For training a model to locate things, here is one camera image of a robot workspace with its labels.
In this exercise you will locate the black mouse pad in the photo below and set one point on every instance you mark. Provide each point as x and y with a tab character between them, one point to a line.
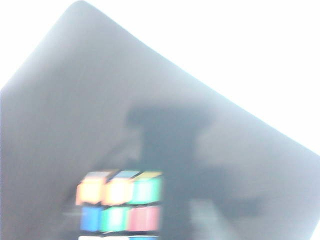
125	112

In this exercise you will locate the multicolour puzzle cube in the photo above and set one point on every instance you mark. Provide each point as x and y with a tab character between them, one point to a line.
120	203

